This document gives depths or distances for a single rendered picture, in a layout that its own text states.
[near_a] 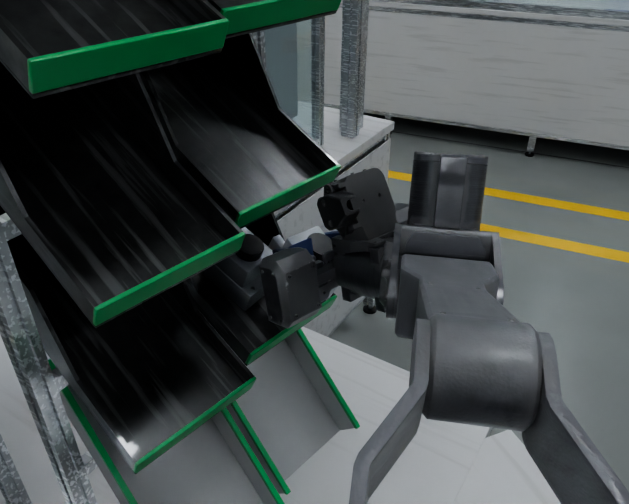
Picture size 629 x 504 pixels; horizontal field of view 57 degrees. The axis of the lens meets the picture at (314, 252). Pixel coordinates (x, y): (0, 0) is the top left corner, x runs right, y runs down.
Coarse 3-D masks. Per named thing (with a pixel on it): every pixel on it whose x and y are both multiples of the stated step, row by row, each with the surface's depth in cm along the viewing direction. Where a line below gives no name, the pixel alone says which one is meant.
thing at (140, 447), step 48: (48, 288) 56; (48, 336) 49; (96, 336) 54; (144, 336) 56; (192, 336) 57; (96, 384) 52; (144, 384) 53; (192, 384) 54; (240, 384) 56; (144, 432) 50
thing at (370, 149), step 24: (336, 120) 208; (384, 120) 208; (336, 144) 190; (360, 144) 190; (384, 144) 206; (360, 168) 195; (384, 168) 213; (288, 216) 164; (312, 216) 176; (336, 288) 208; (336, 312) 215
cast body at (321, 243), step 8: (304, 232) 58; (312, 232) 58; (320, 232) 59; (272, 240) 62; (280, 240) 62; (288, 240) 57; (296, 240) 57; (312, 240) 56; (320, 240) 57; (328, 240) 57; (272, 248) 62; (280, 248) 61; (320, 248) 56; (328, 248) 57; (320, 256) 56
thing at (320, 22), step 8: (320, 24) 167; (320, 32) 169; (320, 40) 170; (320, 48) 171; (320, 56) 172; (320, 64) 174; (320, 72) 175; (320, 80) 176; (320, 88) 178; (320, 96) 179; (320, 104) 181; (320, 112) 182; (320, 120) 184; (320, 128) 185; (320, 136) 187; (320, 144) 188
